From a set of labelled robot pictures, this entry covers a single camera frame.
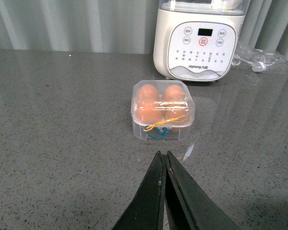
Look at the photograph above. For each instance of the brown egg in box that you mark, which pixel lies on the brown egg in box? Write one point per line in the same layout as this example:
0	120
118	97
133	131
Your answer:
148	93
149	111
173	93

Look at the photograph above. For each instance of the grey curtain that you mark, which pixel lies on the grey curtain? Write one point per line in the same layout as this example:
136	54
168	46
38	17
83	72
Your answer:
119	26

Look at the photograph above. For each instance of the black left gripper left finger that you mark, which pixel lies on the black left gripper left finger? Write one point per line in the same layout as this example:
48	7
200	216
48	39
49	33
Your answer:
146	210

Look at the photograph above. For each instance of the clear plastic egg box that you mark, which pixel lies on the clear plastic egg box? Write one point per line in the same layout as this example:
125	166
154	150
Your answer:
161	85

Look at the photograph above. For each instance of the clear plastic bag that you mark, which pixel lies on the clear plastic bag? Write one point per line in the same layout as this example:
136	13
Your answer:
258	60

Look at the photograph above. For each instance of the blue rubber band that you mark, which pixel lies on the blue rubber band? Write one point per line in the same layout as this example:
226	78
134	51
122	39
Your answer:
155	133

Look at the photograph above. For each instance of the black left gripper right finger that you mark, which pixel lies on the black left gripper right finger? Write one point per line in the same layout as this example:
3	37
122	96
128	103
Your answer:
188	206

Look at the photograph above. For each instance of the white Joyoung soy milk maker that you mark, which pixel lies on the white Joyoung soy milk maker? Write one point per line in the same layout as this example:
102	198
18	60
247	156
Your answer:
195	40

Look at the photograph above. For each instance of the brown egg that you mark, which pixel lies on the brown egg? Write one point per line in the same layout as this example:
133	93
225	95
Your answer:
149	111
179	110
148	93
173	93

